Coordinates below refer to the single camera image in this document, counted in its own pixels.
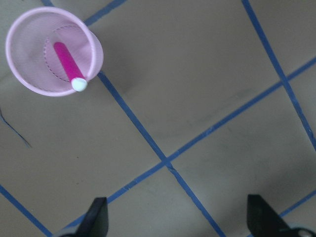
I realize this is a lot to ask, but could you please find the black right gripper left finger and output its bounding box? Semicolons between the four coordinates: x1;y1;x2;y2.
59;197;109;237

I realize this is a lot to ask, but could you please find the pink marker pen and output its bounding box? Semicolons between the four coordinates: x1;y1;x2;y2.
53;41;88;92

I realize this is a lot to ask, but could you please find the pink mesh cup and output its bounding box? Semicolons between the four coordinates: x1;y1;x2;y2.
5;7;104;97

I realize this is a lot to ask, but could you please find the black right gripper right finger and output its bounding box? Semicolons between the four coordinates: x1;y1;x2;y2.
246;194;301;237

